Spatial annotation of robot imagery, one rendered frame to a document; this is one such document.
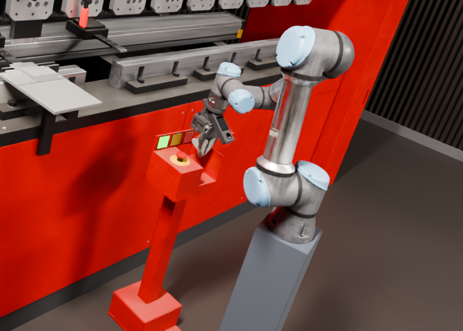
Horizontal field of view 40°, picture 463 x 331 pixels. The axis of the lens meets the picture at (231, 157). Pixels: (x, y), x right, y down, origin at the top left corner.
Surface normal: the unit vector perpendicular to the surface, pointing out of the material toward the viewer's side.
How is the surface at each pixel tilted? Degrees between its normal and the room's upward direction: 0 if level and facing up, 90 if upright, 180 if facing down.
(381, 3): 90
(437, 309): 0
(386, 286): 0
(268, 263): 90
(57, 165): 90
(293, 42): 82
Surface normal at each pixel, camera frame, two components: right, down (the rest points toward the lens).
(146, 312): 0.28, -0.85
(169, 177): -0.67, 0.16
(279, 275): -0.40, 0.32
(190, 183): 0.69, 0.50
